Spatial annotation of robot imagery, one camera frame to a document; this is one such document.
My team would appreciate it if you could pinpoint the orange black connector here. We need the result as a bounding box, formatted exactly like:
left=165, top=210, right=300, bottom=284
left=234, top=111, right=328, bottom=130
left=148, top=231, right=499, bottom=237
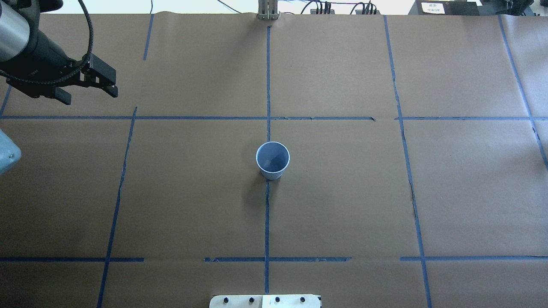
left=301, top=1, right=335, bottom=15
left=350, top=1, right=380, bottom=15

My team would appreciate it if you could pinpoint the orange black connector far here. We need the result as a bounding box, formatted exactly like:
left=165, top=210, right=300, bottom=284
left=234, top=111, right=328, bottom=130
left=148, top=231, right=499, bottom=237
left=301, top=1, right=335, bottom=15

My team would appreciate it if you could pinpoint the blue ribbed plastic cup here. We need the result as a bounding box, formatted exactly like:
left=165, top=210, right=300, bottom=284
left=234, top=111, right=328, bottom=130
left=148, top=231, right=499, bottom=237
left=255, top=142, right=290, bottom=180

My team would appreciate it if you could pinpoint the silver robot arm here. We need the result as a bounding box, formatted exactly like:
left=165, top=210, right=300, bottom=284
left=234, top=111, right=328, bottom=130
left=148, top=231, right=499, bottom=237
left=0, top=0, right=118, bottom=105

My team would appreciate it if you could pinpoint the orange black connector near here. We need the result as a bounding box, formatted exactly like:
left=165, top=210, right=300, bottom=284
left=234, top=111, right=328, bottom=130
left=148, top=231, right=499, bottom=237
left=350, top=1, right=380, bottom=15

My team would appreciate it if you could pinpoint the aluminium frame post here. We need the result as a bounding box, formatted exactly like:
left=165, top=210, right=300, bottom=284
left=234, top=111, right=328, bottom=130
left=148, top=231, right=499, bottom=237
left=258, top=0, right=280, bottom=20

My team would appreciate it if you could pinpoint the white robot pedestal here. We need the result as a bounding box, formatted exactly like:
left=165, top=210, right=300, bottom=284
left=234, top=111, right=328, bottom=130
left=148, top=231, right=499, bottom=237
left=209, top=294, right=322, bottom=308

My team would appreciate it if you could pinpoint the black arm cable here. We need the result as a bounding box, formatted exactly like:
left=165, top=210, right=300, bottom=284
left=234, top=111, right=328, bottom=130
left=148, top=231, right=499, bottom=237
left=0, top=0, right=94, bottom=84

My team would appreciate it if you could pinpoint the black box with label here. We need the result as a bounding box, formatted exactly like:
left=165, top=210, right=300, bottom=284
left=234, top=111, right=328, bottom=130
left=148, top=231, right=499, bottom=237
left=408, top=0, right=480, bottom=16

